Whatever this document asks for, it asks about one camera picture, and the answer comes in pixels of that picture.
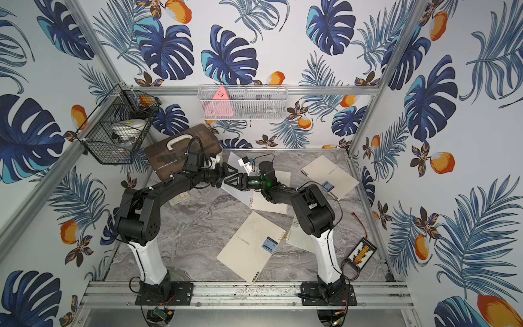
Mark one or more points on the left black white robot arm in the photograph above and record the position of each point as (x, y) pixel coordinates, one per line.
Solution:
(138, 220)

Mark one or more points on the white mesh wall shelf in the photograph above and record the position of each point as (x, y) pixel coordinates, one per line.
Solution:
(250, 102)

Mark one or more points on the white bowl in basket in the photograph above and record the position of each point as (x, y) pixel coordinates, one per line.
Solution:
(128, 130)

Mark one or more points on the green circuit board left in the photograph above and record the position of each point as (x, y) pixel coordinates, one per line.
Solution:
(160, 315)

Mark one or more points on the cream spiral notebook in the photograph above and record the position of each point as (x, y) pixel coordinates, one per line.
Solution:
(254, 200)

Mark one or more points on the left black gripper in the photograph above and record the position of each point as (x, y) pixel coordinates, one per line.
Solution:
(220, 174)

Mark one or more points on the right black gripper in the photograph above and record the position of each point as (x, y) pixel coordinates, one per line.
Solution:
(242, 182)

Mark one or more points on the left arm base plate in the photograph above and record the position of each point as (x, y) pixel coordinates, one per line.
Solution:
(164, 293)

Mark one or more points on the cream notebook back right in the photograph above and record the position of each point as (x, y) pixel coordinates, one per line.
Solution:
(333, 179)

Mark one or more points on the black wire basket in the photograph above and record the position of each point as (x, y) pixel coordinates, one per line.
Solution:
(119, 105)

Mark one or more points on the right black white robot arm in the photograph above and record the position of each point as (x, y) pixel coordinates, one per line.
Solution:
(311, 208)

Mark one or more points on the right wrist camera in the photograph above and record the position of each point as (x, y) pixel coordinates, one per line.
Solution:
(248, 165)

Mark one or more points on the pale green spiral notebook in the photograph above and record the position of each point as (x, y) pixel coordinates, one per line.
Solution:
(298, 238)

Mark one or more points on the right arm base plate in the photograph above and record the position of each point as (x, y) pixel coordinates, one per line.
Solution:
(320, 294)

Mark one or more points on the pink triangle item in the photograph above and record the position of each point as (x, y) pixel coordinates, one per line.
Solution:
(220, 106)

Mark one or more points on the brown lid storage box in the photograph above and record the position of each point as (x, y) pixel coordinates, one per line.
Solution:
(168, 156)

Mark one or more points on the aluminium front rail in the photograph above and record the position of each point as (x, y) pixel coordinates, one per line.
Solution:
(235, 295)

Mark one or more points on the large cream notebook blue label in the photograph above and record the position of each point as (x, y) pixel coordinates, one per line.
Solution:
(250, 248)

